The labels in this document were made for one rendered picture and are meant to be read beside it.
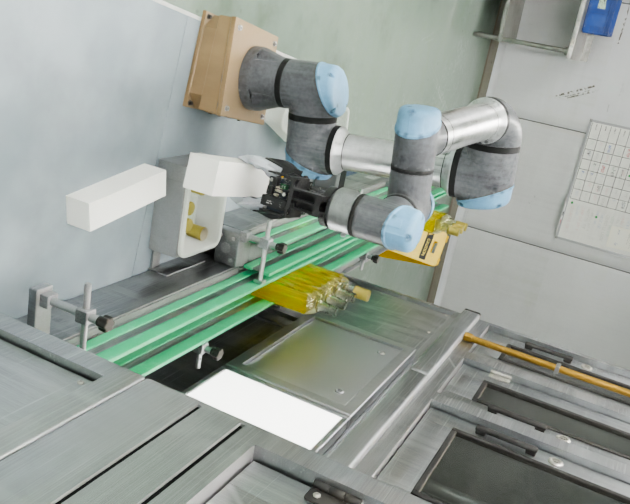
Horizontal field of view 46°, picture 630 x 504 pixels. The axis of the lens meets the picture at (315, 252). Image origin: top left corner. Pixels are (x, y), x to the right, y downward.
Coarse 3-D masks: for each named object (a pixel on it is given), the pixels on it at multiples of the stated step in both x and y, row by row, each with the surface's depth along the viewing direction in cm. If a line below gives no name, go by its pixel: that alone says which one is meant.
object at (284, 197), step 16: (272, 176) 127; (288, 176) 124; (304, 176) 130; (272, 192) 127; (288, 192) 125; (304, 192) 123; (272, 208) 128; (288, 208) 125; (304, 208) 126; (320, 208) 128; (320, 224) 126
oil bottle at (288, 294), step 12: (264, 288) 196; (276, 288) 194; (288, 288) 193; (300, 288) 194; (276, 300) 195; (288, 300) 193; (300, 300) 192; (312, 300) 190; (300, 312) 193; (312, 312) 192
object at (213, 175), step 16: (192, 160) 126; (208, 160) 125; (224, 160) 127; (240, 160) 137; (192, 176) 126; (208, 176) 125; (224, 176) 127; (240, 176) 132; (256, 176) 137; (208, 192) 125; (224, 192) 128; (240, 192) 133; (256, 192) 139
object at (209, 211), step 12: (204, 204) 185; (216, 204) 184; (192, 216) 185; (204, 216) 186; (216, 216) 185; (180, 228) 170; (216, 228) 186; (180, 240) 171; (192, 240) 183; (204, 240) 185; (216, 240) 186; (180, 252) 172; (192, 252) 177
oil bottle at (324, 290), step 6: (288, 276) 200; (294, 276) 201; (300, 276) 202; (294, 282) 198; (300, 282) 198; (306, 282) 199; (312, 282) 199; (318, 282) 200; (312, 288) 196; (318, 288) 196; (324, 288) 197; (324, 294) 196; (330, 294) 197; (324, 300) 196
